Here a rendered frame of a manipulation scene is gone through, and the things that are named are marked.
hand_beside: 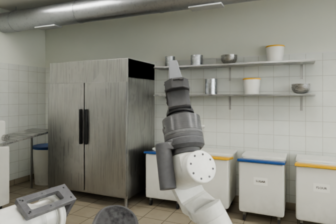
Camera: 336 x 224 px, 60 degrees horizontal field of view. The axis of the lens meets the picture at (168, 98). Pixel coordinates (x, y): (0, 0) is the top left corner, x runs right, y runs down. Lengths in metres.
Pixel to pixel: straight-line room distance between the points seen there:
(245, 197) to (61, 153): 2.68
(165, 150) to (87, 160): 3.80
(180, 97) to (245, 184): 3.19
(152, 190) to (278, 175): 1.67
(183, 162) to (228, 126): 3.79
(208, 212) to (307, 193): 3.18
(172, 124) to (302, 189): 3.20
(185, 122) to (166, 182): 0.13
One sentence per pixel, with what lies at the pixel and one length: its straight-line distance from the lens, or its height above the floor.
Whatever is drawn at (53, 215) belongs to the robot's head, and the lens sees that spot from 0.53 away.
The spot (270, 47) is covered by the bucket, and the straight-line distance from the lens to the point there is 4.07.
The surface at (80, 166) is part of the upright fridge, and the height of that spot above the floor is 0.52.
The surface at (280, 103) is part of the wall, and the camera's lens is 4.27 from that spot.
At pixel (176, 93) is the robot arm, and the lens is 0.65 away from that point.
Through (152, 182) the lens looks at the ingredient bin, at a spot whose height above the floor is 0.35.
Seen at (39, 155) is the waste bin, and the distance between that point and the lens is 5.54.
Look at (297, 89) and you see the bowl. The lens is 4.01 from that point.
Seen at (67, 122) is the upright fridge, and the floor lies 1.14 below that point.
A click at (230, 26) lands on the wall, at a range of 4.47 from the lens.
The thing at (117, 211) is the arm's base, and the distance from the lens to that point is 0.69.
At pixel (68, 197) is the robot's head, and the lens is 0.52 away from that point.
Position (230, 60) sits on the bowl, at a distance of 4.12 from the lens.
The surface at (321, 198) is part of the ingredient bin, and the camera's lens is 3.78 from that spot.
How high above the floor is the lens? 1.51
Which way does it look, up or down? level
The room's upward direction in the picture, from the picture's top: straight up
